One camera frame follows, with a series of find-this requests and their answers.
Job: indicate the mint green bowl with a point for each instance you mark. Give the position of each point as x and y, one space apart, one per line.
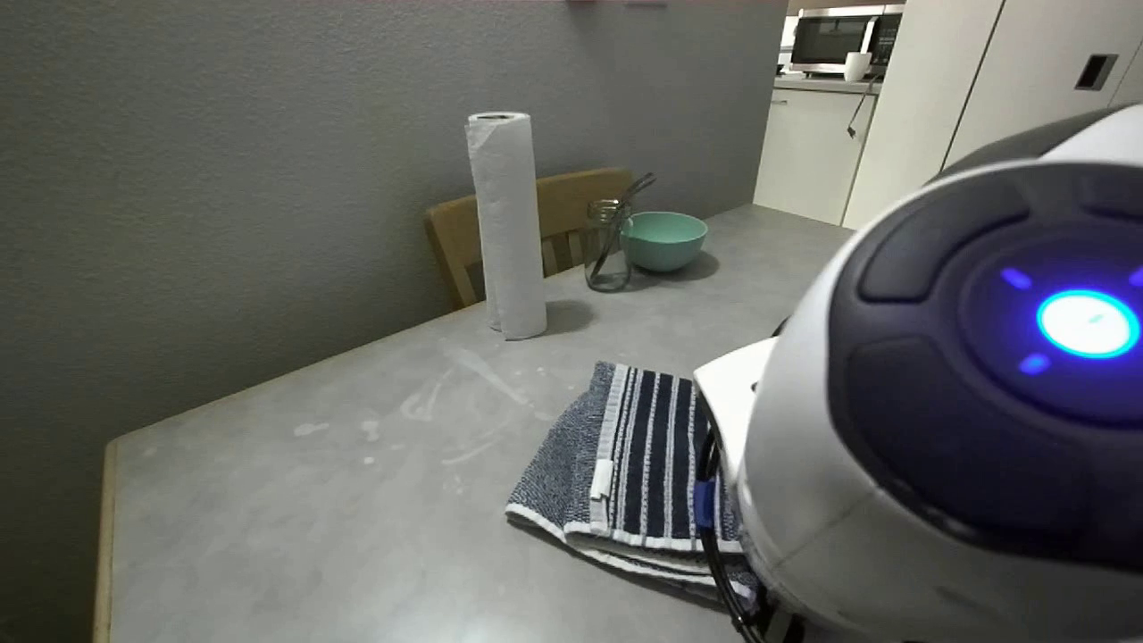
664 240

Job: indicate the clear glass jar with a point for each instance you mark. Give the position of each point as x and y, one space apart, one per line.
609 271

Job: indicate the white kitchen cabinets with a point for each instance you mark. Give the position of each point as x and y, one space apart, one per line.
961 74

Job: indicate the white paper towel roll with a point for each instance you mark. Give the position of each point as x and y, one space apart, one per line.
509 219

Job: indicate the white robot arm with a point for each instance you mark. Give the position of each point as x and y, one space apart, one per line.
943 441

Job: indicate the blue striped towel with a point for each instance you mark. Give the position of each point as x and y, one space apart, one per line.
615 481

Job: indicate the microwave oven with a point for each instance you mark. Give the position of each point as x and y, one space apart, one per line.
825 38

